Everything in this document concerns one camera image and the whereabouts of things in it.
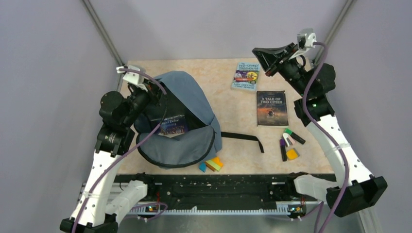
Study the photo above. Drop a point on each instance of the aluminium frame rail left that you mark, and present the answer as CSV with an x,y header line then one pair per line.
x,y
102,31

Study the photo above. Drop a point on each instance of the purple cap black marker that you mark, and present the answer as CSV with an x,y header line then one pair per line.
x,y
283,149

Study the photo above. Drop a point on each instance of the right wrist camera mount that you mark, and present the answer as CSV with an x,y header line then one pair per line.
x,y
305,41

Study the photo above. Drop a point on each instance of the yellow grey sharpener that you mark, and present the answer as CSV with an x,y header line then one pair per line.
x,y
292,154

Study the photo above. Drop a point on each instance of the aluminium frame rail right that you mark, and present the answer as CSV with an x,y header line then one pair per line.
x,y
348,5

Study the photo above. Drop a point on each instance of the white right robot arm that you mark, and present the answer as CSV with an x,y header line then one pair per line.
x,y
355,187

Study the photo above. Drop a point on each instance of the blue eraser wedge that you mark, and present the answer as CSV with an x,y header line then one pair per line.
x,y
203,167

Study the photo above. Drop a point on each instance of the Robinson Crusoe book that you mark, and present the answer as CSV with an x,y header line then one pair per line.
x,y
173,126

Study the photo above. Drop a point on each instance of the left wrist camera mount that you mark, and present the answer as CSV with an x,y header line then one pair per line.
x,y
135,79

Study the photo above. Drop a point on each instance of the green cap black marker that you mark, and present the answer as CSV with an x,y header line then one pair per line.
x,y
295,136

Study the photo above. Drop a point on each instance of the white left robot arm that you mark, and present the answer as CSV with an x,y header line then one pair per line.
x,y
94,213

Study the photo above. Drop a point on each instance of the dark brown bottom book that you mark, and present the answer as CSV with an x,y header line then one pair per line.
x,y
272,109

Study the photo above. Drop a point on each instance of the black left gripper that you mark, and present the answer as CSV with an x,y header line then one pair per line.
x,y
155,91

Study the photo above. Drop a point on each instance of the colourful comic book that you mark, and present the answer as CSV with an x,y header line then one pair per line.
x,y
246,76

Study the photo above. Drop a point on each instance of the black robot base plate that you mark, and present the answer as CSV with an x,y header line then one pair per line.
x,y
214,192

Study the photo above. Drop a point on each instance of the green brown eraser block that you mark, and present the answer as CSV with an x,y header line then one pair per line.
x,y
215,166

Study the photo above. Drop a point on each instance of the aluminium frame rail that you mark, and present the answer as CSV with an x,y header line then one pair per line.
x,y
102,31
348,5

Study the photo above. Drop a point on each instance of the orange eraser block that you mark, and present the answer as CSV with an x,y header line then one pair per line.
x,y
217,161

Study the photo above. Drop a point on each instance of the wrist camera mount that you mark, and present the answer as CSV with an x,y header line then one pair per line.
x,y
305,41
135,79

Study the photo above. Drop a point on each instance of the blue student backpack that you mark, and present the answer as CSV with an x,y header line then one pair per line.
x,y
203,140

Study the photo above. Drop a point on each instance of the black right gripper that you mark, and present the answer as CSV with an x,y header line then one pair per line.
x,y
269,58

